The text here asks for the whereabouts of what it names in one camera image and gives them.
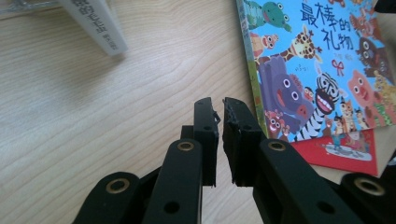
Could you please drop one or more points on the red picture book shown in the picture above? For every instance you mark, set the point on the red picture book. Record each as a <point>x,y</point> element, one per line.
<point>342,155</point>

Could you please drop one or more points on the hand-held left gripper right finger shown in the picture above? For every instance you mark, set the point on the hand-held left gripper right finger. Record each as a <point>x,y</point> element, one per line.
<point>241,146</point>

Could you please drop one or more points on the white book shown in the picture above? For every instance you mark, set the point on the white book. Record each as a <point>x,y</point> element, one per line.
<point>96,25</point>

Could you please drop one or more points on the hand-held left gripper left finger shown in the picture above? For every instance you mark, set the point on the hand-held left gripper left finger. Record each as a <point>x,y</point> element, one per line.
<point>207,140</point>

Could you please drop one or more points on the clear plastic book rack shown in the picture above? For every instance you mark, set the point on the clear plastic book rack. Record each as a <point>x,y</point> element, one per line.
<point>25,5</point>

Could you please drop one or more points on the blue animal picture book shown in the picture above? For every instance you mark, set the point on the blue animal picture book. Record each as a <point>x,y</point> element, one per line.
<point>317,62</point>

